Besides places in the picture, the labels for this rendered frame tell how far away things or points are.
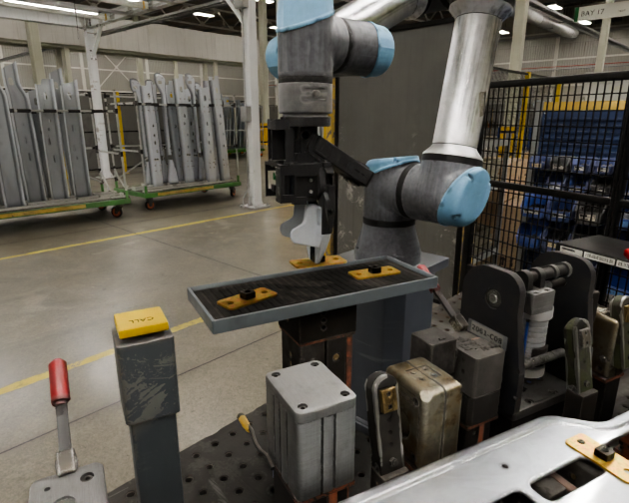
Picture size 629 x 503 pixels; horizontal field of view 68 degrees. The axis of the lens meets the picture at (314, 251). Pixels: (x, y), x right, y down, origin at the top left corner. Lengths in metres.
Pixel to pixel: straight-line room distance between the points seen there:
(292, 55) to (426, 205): 0.42
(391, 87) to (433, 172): 2.53
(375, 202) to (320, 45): 0.44
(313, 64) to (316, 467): 0.49
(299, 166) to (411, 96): 2.72
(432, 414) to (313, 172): 0.35
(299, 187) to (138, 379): 0.33
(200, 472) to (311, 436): 0.58
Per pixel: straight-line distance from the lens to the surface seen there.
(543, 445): 0.73
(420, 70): 3.32
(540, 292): 0.79
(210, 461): 1.13
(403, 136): 3.37
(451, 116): 0.95
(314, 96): 0.65
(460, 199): 0.90
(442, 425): 0.67
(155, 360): 0.65
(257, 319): 0.63
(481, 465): 0.67
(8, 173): 7.11
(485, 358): 0.74
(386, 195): 0.99
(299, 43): 0.65
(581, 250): 1.63
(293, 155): 0.66
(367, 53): 0.73
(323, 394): 0.56
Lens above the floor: 1.41
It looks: 16 degrees down
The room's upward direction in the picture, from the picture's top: straight up
